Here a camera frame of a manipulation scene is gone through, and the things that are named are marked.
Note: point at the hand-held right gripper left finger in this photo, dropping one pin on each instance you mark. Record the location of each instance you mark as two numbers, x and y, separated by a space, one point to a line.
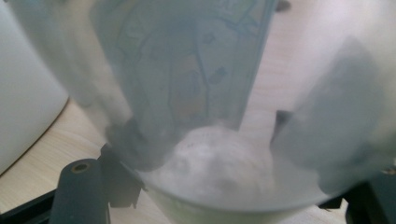
124 186

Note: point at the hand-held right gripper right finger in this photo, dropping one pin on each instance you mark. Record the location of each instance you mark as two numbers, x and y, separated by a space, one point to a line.
336 124

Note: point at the clear yellow-capped plastic bottle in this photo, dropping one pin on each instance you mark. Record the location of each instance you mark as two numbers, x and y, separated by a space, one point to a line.
218 174

